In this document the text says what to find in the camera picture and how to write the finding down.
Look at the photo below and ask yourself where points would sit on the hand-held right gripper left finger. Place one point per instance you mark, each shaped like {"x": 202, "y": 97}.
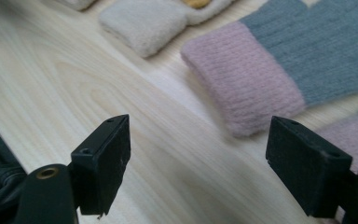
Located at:
{"x": 102, "y": 161}

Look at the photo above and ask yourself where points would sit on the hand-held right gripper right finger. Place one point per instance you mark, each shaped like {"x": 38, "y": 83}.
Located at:
{"x": 307, "y": 165}

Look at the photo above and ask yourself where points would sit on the white sock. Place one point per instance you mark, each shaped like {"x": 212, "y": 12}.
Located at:
{"x": 77, "y": 3}

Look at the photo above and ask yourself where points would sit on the yellow object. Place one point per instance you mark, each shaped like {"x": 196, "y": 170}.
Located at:
{"x": 146, "y": 28}

